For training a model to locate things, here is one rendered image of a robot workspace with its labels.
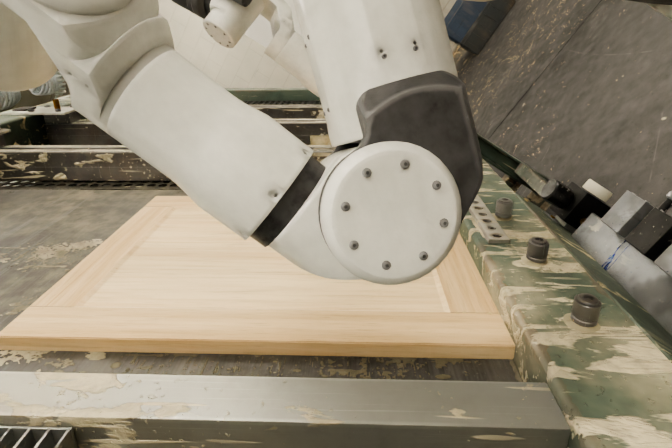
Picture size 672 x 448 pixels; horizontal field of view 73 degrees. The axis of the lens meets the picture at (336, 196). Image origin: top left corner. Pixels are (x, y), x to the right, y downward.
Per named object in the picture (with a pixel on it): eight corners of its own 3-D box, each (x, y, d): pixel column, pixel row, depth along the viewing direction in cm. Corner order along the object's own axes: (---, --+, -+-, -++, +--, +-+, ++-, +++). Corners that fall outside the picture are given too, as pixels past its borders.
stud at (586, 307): (601, 330, 45) (607, 305, 44) (576, 330, 45) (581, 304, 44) (589, 315, 47) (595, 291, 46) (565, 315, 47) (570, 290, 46)
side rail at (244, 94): (391, 112, 214) (392, 89, 210) (160, 113, 218) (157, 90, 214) (390, 109, 221) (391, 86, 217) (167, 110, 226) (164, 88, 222)
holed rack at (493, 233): (510, 243, 63) (510, 239, 63) (488, 243, 63) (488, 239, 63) (400, 86, 217) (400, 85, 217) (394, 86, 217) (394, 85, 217)
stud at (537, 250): (549, 265, 57) (553, 244, 56) (529, 265, 57) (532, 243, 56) (541, 255, 59) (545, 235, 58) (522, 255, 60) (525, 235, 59)
